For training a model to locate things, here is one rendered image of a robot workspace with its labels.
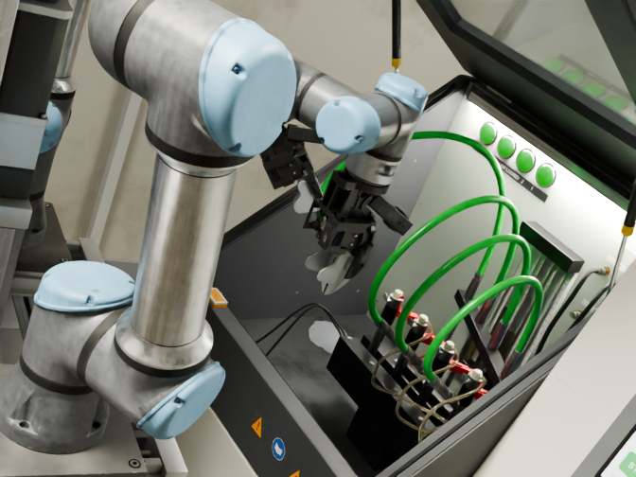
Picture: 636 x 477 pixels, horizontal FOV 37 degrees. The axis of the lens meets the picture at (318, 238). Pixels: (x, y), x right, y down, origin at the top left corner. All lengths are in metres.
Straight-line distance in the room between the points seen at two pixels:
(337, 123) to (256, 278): 0.85
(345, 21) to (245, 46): 2.66
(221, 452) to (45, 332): 0.71
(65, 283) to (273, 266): 0.90
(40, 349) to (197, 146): 0.42
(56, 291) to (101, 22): 0.38
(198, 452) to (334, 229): 0.70
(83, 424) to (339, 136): 0.50
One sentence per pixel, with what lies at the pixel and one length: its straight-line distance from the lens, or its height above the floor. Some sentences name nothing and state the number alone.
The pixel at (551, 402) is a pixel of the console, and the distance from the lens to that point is 1.59.
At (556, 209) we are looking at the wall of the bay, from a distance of 1.91.
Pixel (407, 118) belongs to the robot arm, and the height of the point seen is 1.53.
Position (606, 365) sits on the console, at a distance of 1.55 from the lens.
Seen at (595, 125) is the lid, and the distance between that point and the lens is 1.70.
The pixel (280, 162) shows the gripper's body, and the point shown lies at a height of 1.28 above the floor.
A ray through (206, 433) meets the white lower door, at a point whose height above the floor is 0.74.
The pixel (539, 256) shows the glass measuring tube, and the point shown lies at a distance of 1.90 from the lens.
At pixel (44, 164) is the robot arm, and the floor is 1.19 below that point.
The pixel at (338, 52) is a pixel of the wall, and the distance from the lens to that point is 3.56.
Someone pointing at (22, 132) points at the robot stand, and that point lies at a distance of 1.34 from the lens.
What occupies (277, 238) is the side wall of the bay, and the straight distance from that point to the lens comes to 2.00.
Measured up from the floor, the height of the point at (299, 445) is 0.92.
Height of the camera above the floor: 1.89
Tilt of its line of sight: 24 degrees down
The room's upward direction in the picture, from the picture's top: 22 degrees clockwise
